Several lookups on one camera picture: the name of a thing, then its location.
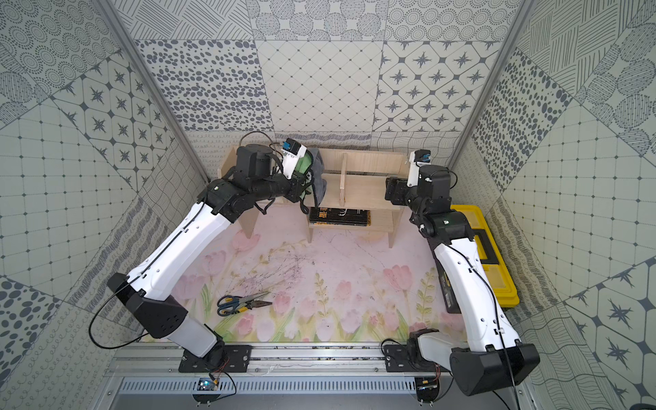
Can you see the blue handled scissors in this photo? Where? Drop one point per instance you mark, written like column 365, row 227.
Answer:
column 229, row 305

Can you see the yellow black toolbox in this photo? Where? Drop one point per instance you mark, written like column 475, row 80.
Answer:
column 495, row 268

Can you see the pink floral table mat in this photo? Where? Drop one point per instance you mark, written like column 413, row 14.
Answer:
column 326, row 285

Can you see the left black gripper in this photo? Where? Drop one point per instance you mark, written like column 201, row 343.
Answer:
column 298, row 188

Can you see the grey microfibre cloth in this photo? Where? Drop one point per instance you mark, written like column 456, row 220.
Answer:
column 318, row 183

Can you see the aluminium mounting rail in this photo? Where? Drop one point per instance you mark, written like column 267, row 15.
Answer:
column 320, row 359

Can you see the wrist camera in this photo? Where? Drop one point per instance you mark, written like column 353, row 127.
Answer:
column 417, row 159
column 293, row 152

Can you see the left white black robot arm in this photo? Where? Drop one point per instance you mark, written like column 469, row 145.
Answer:
column 147, row 291

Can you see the black book on lower shelf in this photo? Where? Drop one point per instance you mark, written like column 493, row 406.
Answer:
column 340, row 217

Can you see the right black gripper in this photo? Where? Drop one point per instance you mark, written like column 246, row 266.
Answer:
column 395, row 189

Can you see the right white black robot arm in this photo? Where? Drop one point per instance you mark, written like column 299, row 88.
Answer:
column 493, row 356

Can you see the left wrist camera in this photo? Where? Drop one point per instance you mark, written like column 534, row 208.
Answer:
column 293, row 152

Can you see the light wooden bookshelf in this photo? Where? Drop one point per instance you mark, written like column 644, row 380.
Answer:
column 355, row 180

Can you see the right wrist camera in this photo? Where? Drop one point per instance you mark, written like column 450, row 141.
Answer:
column 417, row 159

